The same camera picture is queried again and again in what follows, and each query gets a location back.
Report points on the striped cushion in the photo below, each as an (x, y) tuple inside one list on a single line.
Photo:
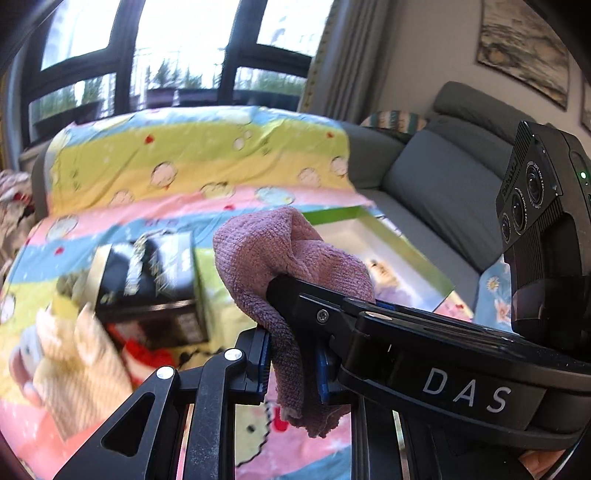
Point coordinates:
[(397, 121)]

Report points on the cream fluffy cloth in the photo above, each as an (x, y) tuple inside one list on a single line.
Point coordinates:
[(70, 368)]

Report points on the black camera box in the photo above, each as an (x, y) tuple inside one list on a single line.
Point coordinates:
[(543, 210)]

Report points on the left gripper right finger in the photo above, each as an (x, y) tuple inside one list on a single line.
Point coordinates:
[(329, 389)]

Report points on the green white open box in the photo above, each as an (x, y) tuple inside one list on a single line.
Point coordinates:
[(401, 274)]

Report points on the framed wall painting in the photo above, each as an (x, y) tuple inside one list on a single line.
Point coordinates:
[(516, 41)]

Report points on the colourful cartoon blanket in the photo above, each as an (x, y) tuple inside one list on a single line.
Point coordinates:
[(190, 169)]

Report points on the black rectangular box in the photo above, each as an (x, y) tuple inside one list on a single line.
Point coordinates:
[(149, 289)]

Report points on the window with black frame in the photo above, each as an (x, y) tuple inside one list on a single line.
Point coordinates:
[(94, 59)]

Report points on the red white plush toy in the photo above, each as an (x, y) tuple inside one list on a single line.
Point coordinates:
[(139, 361)]

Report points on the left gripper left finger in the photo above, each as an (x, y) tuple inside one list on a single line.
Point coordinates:
[(252, 382)]

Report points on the patterned clothes pile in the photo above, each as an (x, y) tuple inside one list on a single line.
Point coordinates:
[(16, 215)]

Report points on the beige curtain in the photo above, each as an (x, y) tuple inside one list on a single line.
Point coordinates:
[(351, 63)]

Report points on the purple knitted cloth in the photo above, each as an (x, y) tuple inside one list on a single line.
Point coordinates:
[(252, 249)]

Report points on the grey sofa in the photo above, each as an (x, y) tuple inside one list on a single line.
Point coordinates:
[(439, 185)]

